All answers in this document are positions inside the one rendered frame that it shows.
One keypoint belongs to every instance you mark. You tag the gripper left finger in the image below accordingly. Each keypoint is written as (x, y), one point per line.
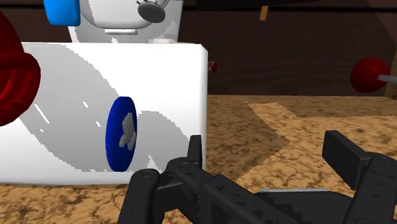
(198, 192)

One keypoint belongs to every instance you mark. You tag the small tan block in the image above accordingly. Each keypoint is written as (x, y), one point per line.
(264, 13)

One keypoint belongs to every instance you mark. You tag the white rounded object grey knob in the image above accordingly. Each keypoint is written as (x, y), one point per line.
(114, 15)

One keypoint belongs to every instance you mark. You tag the blue rounded object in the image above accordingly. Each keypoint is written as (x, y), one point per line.
(62, 12)

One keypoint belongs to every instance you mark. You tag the small red object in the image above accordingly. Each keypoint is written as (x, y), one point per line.
(212, 66)

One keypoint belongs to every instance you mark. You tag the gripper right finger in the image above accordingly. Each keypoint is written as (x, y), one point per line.
(375, 180)

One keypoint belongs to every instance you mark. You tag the dark red rounded object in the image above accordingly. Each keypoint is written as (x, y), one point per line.
(15, 83)

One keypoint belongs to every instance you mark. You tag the large white box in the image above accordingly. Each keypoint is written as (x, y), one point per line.
(167, 80)

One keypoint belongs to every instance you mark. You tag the blue round disc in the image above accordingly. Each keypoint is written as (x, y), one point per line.
(113, 133)

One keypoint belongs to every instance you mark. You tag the red ball on grey rod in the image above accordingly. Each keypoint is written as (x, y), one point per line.
(366, 74)

